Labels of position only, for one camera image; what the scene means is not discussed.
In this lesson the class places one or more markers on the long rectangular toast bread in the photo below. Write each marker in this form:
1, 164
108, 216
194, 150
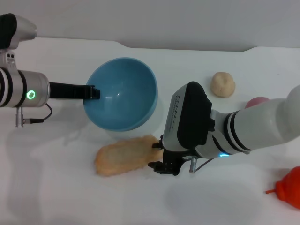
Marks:
122, 154

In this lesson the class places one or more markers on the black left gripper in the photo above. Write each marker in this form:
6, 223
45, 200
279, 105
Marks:
68, 92

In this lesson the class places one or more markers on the blue bowl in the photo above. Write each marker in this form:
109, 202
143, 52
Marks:
126, 98

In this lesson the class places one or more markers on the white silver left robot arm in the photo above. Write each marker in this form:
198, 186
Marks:
23, 89

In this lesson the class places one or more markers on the beige round bun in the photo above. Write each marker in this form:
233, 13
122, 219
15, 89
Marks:
222, 85

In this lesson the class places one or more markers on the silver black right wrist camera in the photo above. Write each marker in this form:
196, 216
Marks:
187, 117

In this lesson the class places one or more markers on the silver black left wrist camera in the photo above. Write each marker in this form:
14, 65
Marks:
21, 30

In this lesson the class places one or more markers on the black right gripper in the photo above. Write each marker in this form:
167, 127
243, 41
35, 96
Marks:
174, 161

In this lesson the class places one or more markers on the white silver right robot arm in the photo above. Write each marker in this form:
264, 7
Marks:
257, 126

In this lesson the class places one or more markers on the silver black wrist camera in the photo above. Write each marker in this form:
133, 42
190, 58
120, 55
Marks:
187, 117
21, 30

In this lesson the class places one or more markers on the red orange plastic toy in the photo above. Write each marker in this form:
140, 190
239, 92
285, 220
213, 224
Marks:
290, 187

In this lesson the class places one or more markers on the pink peach bun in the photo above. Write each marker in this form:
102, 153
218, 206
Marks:
256, 102

